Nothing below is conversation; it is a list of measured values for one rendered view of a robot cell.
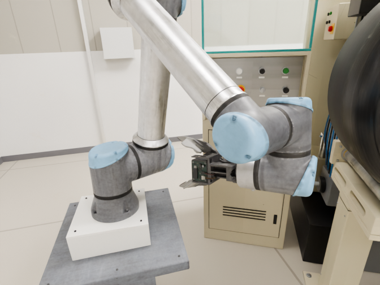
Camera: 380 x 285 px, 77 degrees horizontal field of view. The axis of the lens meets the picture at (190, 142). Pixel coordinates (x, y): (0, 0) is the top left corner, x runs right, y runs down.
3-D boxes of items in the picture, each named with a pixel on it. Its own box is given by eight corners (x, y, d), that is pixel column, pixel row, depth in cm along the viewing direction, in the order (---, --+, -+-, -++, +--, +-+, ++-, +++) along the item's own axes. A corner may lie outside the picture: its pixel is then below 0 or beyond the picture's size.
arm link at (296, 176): (319, 147, 54) (317, 189, 56) (263, 145, 61) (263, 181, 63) (315, 160, 46) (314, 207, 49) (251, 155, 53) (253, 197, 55)
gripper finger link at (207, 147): (195, 135, 67) (219, 155, 64) (198, 134, 68) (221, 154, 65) (188, 148, 69) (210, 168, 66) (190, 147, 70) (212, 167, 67)
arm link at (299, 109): (294, 98, 43) (293, 164, 45) (321, 93, 50) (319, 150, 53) (250, 99, 50) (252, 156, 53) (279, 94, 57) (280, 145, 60)
